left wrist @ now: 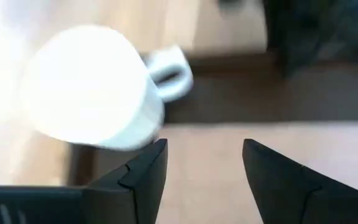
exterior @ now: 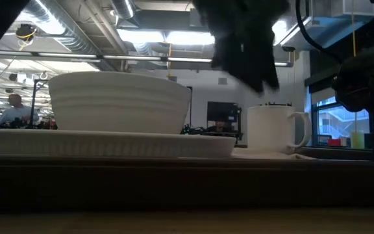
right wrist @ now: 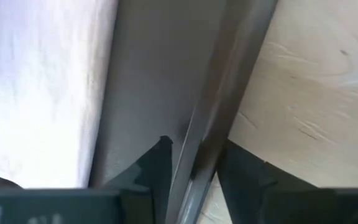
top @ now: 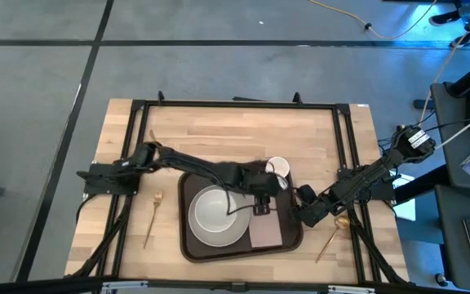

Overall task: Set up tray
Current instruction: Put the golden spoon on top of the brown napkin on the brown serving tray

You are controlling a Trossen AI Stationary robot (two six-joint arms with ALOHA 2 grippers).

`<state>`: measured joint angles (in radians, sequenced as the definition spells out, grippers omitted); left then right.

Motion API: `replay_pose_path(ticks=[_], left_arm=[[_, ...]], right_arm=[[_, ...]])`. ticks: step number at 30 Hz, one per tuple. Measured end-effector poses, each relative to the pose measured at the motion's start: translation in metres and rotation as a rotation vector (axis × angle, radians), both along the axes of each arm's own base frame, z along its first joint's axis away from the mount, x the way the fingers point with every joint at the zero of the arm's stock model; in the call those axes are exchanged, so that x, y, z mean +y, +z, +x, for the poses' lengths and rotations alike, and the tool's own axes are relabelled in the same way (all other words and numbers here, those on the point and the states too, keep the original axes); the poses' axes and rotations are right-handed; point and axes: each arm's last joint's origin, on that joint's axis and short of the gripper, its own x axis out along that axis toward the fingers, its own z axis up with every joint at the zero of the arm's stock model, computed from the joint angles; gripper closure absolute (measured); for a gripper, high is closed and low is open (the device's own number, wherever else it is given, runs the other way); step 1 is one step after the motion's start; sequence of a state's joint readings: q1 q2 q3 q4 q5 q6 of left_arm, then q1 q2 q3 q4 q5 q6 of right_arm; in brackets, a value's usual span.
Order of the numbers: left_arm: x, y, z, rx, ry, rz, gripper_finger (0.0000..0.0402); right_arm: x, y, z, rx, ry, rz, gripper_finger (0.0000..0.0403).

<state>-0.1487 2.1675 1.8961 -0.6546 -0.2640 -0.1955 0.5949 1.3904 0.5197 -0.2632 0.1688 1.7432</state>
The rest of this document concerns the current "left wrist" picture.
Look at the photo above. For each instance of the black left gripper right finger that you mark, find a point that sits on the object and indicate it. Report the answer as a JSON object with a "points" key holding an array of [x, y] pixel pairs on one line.
{"points": [[306, 202]]}

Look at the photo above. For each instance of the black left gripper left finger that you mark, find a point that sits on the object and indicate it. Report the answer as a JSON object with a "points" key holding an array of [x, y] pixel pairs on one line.
{"points": [[89, 205]]}

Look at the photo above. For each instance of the white mug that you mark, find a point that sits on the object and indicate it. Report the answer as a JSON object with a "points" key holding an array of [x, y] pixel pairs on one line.
{"points": [[85, 87]]}

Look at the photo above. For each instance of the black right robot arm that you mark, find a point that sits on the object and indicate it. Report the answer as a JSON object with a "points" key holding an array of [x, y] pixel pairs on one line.
{"points": [[306, 31]]}

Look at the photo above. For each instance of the pink cloth napkin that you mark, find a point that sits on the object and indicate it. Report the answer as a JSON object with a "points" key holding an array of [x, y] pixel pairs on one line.
{"points": [[204, 174]]}

